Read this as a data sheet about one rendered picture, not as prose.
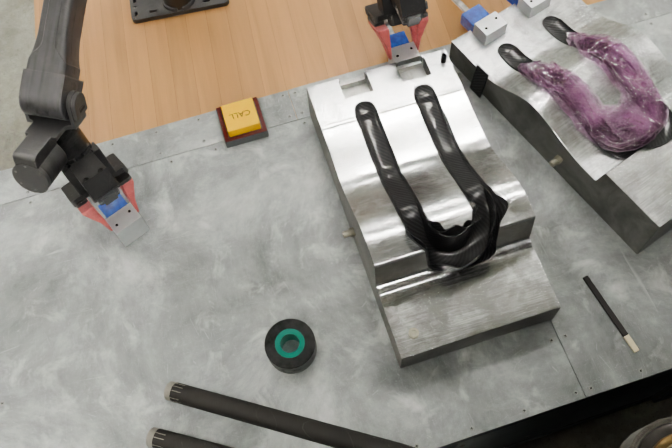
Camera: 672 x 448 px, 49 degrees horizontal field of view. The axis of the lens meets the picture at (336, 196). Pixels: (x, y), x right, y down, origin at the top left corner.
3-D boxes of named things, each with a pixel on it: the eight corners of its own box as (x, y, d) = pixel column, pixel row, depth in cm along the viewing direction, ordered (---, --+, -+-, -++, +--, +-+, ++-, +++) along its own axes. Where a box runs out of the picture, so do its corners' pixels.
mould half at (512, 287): (310, 115, 138) (304, 71, 126) (440, 77, 141) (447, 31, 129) (400, 368, 116) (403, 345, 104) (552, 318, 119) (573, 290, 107)
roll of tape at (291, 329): (326, 355, 118) (325, 349, 115) (283, 383, 116) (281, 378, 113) (299, 315, 121) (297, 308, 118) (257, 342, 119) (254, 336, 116)
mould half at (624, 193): (448, 59, 143) (454, 21, 133) (550, -3, 149) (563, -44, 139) (636, 254, 123) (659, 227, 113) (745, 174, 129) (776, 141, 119)
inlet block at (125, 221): (87, 195, 133) (76, 181, 128) (110, 179, 134) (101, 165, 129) (125, 247, 128) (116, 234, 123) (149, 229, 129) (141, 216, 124)
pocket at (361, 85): (337, 90, 134) (336, 78, 131) (365, 82, 135) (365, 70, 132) (345, 110, 132) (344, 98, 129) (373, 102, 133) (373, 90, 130)
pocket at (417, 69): (394, 74, 135) (394, 62, 132) (421, 66, 136) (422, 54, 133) (402, 94, 133) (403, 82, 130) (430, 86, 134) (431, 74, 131)
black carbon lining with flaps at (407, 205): (349, 111, 130) (348, 80, 122) (435, 87, 132) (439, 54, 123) (418, 289, 115) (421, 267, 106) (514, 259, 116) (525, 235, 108)
